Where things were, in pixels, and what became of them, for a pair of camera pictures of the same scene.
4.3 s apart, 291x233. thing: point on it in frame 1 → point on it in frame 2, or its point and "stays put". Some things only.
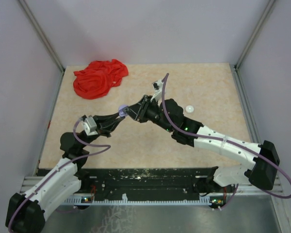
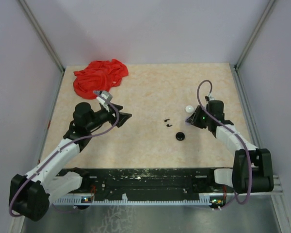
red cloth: x=95 y=81 stays put
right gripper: x=138 y=111 → x=194 y=119
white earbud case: x=189 y=108 stays put
